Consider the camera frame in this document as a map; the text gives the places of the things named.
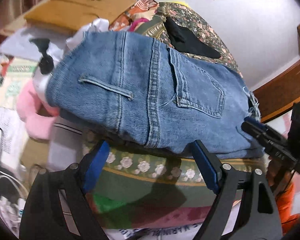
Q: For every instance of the white printed paper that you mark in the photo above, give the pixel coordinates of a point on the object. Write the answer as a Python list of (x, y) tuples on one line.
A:
[(5, 127)]

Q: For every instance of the white crumpled paper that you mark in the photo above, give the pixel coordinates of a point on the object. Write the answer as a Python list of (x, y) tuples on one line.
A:
[(90, 30)]

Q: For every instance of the floral bedspread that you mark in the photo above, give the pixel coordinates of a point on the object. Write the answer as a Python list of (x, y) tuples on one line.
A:
[(145, 177)]

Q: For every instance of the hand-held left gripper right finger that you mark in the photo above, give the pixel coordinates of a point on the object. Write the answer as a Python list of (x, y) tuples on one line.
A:
[(205, 166)]

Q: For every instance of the person's right forearm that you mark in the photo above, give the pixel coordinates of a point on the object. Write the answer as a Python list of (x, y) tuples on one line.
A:
[(288, 205)]

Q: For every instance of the person's right hand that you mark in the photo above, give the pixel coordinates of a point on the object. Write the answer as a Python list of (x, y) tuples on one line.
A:
[(275, 175)]

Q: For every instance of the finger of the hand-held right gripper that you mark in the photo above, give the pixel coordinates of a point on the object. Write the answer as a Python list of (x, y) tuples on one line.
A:
[(257, 125), (260, 138)]

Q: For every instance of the black folded cloth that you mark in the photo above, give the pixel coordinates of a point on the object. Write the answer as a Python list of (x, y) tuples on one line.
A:
[(187, 41)]

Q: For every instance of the blue denim pants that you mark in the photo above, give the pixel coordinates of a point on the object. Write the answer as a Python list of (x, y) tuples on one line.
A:
[(152, 92)]

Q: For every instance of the patchwork quilt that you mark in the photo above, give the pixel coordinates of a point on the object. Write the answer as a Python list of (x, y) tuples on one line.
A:
[(137, 10)]

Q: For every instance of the white printed cloth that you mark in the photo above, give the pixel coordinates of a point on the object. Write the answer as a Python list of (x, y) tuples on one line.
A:
[(152, 230)]

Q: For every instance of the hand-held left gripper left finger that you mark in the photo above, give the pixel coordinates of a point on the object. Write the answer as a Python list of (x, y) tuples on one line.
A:
[(97, 166)]

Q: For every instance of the green patterned box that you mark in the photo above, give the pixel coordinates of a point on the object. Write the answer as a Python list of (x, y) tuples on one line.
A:
[(15, 80)]

